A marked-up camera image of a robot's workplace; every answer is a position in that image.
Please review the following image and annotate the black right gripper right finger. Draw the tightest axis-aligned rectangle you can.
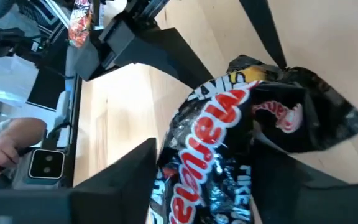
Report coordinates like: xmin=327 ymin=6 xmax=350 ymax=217
xmin=249 ymin=139 xmax=358 ymax=224

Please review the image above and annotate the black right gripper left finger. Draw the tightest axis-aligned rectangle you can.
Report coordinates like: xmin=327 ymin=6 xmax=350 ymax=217
xmin=70 ymin=138 xmax=158 ymax=224

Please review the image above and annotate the black Fire Noodle pack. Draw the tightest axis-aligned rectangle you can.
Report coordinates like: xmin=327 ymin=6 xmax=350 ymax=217
xmin=147 ymin=54 xmax=358 ymax=224

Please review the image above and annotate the white printed paper bag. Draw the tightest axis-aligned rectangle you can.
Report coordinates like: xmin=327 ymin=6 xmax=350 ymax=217
xmin=0 ymin=53 xmax=40 ymax=107

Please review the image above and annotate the red black snack pack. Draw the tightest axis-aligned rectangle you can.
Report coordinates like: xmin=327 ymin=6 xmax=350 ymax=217
xmin=68 ymin=0 xmax=93 ymax=48

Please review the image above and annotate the small grey depth camera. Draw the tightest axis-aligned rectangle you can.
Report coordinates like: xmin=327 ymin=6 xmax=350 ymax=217
xmin=12 ymin=148 xmax=67 ymax=190

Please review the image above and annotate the black aluminium table frame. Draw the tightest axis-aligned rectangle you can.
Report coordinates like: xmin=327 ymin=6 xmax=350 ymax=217
xmin=63 ymin=0 xmax=288 ymax=187

